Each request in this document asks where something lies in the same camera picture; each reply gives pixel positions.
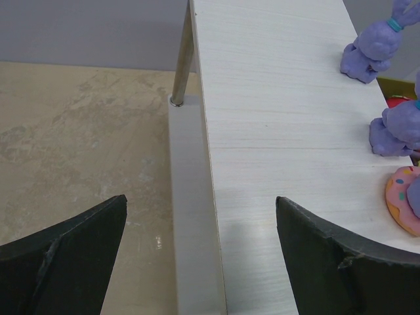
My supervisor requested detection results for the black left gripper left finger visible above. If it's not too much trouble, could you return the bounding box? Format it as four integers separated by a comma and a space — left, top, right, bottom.
1, 195, 127, 314

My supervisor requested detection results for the red toy apple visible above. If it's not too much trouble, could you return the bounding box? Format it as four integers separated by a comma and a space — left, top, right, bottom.
386, 96, 411, 108

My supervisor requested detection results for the olive green plastic bin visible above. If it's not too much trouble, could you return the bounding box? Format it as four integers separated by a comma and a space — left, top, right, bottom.
377, 77, 417, 99

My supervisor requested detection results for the purple bunny with blue bow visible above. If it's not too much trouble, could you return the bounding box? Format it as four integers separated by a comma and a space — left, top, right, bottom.
369, 99, 420, 159

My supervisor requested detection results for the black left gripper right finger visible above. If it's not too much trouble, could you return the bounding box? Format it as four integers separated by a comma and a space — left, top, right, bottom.
276, 197, 419, 314

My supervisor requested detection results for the white two-tier shelf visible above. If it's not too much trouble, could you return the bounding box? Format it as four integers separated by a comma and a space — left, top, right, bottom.
169, 1, 419, 314

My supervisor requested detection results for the purple bunny with strawberry cake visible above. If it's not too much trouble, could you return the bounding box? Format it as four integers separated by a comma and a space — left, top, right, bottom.
340, 1, 419, 84

